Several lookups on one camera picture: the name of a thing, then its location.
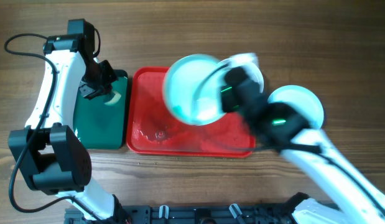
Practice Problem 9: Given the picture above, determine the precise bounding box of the green yellow sponge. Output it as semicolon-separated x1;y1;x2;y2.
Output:
104;90;121;106

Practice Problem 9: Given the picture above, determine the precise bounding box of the white plate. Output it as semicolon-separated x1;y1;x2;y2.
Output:
268;85;325;129
162;54;227;126
218;58;264;93

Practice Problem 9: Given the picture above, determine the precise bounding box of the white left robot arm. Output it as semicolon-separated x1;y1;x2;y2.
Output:
8;19;129;223

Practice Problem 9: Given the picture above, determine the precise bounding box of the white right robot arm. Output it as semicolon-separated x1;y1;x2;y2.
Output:
220;67;385;223

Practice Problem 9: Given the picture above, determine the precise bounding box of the green water tray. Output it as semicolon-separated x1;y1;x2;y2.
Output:
73;70;129;150

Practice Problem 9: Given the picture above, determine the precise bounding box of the red plastic tray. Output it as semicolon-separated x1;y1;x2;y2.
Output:
126;67;256;158

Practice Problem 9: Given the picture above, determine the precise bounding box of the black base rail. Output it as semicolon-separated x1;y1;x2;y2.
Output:
64;202;339;224

